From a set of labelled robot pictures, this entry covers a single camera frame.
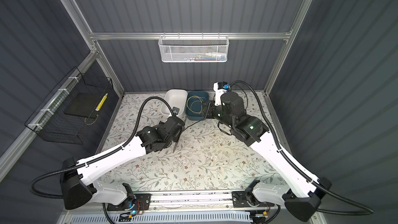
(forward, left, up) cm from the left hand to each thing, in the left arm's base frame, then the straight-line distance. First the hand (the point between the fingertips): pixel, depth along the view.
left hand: (172, 124), depth 77 cm
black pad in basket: (+8, +42, +8) cm, 44 cm away
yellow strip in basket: (+8, +35, +7) cm, 37 cm away
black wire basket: (+3, +49, +7) cm, 49 cm away
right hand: (-2, -15, +16) cm, 23 cm away
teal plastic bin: (+33, -12, -20) cm, 40 cm away
